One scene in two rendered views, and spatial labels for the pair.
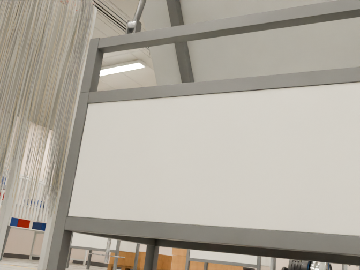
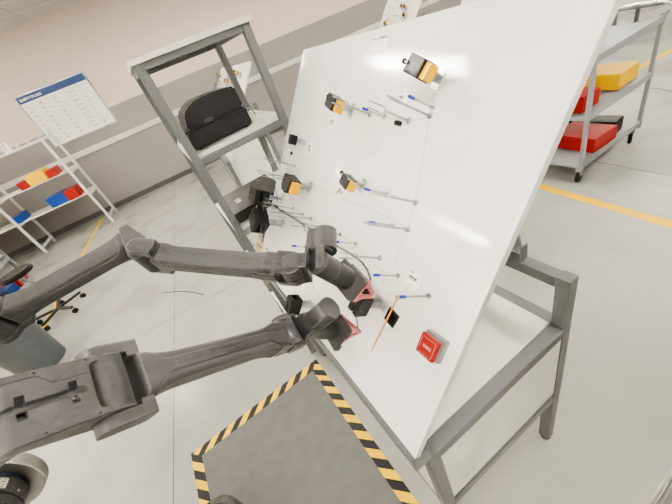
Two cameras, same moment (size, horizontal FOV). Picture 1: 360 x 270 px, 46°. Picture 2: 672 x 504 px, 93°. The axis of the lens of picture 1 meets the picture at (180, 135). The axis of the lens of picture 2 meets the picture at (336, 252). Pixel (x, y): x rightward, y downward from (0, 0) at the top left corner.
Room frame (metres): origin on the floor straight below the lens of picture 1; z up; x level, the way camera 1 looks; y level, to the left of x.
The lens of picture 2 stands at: (2.09, 0.29, 1.74)
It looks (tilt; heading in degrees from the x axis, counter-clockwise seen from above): 35 degrees down; 224
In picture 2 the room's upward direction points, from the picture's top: 23 degrees counter-clockwise
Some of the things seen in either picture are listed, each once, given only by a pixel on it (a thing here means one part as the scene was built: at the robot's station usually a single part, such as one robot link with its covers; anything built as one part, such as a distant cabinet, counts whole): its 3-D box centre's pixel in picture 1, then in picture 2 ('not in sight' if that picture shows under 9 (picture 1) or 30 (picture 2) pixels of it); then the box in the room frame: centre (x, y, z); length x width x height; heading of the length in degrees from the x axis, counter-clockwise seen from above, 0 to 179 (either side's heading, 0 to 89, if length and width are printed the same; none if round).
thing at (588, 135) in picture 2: not in sight; (590, 95); (-1.39, 0.40, 0.54); 0.99 x 0.50 x 1.08; 152
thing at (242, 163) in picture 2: not in sight; (246, 144); (-0.67, -3.10, 0.83); 1.18 x 0.72 x 1.65; 57
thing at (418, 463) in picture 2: not in sight; (315, 327); (1.58, -0.46, 0.83); 1.18 x 0.06 x 0.06; 63
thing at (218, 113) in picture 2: not in sight; (209, 116); (1.06, -1.13, 1.56); 0.30 x 0.23 x 0.19; 154
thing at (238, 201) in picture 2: not in sight; (251, 198); (1.04, -1.17, 1.09); 0.35 x 0.33 x 0.07; 63
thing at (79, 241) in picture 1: (109, 225); not in sight; (8.11, 1.12, 0.83); 1.18 x 0.72 x 1.65; 56
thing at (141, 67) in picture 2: not in sight; (269, 214); (0.96, -1.19, 0.93); 0.61 x 0.51 x 1.85; 63
